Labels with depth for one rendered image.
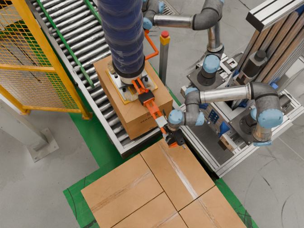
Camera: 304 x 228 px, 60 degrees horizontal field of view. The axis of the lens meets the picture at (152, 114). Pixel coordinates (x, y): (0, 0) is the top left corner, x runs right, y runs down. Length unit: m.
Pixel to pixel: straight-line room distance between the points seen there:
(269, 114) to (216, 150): 1.47
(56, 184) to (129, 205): 1.02
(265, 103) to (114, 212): 1.50
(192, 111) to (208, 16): 0.58
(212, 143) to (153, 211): 0.98
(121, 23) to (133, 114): 0.77
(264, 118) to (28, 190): 2.49
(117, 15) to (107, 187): 1.49
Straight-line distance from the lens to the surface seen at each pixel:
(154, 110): 1.79
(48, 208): 3.06
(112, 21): 1.40
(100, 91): 2.66
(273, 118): 1.42
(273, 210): 3.12
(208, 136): 2.85
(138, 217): 2.32
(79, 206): 2.96
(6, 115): 2.43
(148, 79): 2.04
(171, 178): 2.35
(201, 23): 1.67
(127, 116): 1.94
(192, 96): 1.49
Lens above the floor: 2.86
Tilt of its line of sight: 67 degrees down
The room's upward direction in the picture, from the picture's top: 1 degrees counter-clockwise
